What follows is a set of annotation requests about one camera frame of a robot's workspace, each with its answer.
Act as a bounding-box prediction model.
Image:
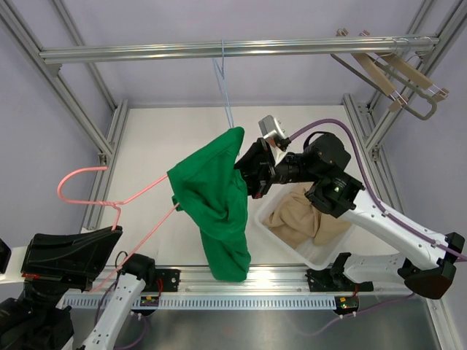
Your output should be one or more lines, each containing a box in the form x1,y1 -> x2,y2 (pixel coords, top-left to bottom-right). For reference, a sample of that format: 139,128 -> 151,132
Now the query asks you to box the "wooden hanger front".
331,38 -> 409,112

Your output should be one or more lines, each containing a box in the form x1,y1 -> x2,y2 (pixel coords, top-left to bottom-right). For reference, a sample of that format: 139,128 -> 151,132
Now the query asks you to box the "beige t shirt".
262,182 -> 352,249

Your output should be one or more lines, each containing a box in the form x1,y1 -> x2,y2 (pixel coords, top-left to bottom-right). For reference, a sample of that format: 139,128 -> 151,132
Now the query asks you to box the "white slotted cable duct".
63,295 -> 336,311

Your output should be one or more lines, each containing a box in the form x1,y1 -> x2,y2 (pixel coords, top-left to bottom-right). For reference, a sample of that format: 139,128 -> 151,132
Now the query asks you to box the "green t shirt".
167,127 -> 251,271

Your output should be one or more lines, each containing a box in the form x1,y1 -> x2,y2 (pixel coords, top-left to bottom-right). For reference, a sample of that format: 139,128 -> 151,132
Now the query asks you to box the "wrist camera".
0,240 -> 27,284
258,115 -> 290,165

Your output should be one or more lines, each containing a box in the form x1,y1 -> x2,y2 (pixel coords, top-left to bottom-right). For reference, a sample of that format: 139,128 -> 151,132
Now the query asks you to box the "wooden hanger rear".
358,29 -> 450,99

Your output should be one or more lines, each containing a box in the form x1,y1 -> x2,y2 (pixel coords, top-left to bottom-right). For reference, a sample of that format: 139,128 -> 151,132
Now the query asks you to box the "blue wire hanger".
212,40 -> 235,128

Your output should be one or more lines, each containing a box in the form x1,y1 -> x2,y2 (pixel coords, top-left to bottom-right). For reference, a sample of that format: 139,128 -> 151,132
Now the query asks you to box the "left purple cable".
93,280 -> 153,349

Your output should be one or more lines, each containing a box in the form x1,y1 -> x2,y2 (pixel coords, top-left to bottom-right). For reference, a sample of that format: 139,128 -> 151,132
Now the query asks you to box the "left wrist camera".
0,240 -> 27,284

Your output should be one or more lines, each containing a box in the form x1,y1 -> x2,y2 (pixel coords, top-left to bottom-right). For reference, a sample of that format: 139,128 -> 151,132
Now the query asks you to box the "pink wire hanger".
56,166 -> 179,293

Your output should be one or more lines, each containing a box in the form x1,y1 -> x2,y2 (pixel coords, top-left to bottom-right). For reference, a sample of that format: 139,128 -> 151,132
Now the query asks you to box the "wooden hanger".
331,38 -> 409,112
358,29 -> 450,99

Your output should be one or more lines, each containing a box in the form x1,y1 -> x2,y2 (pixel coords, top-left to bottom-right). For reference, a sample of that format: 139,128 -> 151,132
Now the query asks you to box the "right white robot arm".
234,132 -> 465,300

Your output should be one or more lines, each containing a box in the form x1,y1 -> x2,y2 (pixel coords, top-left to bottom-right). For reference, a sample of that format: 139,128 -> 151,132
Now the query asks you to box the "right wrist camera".
258,115 -> 290,165

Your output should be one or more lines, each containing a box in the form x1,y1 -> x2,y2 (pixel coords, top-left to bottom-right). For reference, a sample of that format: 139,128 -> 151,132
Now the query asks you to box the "grey plastic hanger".
330,53 -> 439,121

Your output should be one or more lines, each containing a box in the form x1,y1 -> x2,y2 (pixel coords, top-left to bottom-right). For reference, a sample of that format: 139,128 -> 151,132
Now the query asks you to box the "aluminium hanging rail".
39,36 -> 439,64

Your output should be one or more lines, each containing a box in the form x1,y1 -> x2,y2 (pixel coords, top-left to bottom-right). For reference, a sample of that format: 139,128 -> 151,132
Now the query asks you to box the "white plastic basket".
254,184 -> 355,271

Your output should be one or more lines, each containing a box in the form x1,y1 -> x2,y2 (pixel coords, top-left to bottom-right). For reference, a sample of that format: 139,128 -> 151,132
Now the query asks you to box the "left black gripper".
18,225 -> 121,319

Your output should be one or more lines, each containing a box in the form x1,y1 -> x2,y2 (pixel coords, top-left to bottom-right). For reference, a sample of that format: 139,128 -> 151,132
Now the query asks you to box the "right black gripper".
210,138 -> 321,199

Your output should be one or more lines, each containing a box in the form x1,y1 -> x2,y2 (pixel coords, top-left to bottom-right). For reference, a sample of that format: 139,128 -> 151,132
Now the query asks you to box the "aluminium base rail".
88,261 -> 404,294

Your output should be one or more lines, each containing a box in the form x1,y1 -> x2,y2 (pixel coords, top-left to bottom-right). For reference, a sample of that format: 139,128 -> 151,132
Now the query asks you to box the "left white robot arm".
1,226 -> 157,349

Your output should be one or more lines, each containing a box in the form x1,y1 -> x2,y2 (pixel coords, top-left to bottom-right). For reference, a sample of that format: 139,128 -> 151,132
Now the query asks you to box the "left aluminium frame post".
1,1 -> 128,167

